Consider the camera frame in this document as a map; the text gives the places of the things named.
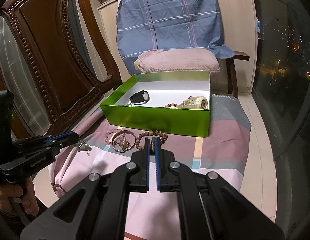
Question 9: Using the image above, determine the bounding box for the pale pink bead bracelet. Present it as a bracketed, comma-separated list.
[104, 128, 121, 146]

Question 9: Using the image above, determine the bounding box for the silver bangle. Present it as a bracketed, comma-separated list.
[111, 130, 137, 153]

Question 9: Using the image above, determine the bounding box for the gold flower brooch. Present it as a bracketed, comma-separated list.
[118, 138, 131, 151]

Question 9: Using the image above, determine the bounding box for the black wrist watch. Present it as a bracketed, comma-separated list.
[130, 90, 150, 105]

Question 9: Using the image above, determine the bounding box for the brown wooden bead bracelet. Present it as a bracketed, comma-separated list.
[135, 129, 169, 155]

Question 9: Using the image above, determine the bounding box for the cream digital watch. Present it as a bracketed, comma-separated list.
[176, 96, 208, 109]

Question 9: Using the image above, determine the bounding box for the person's left hand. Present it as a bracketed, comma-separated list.
[0, 177, 39, 216]

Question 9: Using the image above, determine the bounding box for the pink plaid bed sheet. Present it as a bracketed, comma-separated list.
[48, 95, 251, 239]

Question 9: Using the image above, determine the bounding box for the green cardboard box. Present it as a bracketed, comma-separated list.
[100, 71, 211, 138]

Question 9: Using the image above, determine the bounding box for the pink cushion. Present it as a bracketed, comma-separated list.
[134, 48, 220, 74]

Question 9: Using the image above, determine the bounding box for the carved dark wooden chair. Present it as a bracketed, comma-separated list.
[0, 0, 122, 135]

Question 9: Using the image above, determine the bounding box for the blue plaid cloth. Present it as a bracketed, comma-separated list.
[116, 0, 235, 75]

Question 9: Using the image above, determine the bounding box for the wooden armchair frame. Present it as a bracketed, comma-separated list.
[220, 51, 250, 99]

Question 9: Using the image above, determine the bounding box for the dark glass window frame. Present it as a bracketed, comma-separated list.
[252, 0, 310, 238]

